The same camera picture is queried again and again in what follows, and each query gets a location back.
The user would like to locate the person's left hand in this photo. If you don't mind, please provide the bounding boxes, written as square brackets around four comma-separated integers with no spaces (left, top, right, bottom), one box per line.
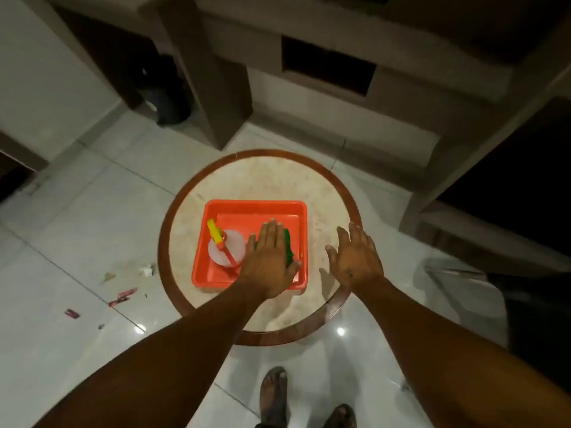
[238,219,302,300]

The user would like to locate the person's right foot in sandal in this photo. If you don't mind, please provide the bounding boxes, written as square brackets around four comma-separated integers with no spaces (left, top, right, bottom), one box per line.
[323,403,357,428]

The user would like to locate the round wood-rimmed marble table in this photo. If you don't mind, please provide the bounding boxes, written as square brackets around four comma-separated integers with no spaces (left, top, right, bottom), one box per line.
[157,149,363,347]

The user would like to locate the person's foot in sandal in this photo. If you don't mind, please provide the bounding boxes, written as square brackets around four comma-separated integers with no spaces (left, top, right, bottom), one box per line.
[258,366,291,428]
[323,403,357,428]

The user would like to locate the person's left foot in sandal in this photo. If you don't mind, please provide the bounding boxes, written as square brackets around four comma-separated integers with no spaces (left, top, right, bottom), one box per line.
[258,366,291,428]

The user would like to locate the orange plastic tray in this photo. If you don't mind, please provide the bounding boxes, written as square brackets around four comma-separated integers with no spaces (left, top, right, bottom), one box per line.
[191,199,309,291]

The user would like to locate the long red wrapper scrap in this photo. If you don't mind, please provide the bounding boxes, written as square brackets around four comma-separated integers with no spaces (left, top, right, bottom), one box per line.
[108,288,138,308]

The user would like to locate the person's left forearm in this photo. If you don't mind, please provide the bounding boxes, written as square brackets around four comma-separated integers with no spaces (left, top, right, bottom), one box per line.
[33,279,274,428]

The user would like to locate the person's right forearm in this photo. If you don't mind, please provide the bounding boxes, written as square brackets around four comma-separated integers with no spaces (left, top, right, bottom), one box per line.
[354,276,571,428]

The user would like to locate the person's right hand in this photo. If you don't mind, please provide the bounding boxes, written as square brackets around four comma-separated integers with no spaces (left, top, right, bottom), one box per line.
[325,223,385,295]

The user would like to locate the brown wooden desk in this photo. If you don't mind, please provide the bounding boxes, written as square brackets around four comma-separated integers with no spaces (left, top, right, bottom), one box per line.
[18,0,254,151]

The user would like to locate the black waste bin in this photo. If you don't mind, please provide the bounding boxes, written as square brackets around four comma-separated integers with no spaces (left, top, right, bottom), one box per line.
[133,52,193,128]

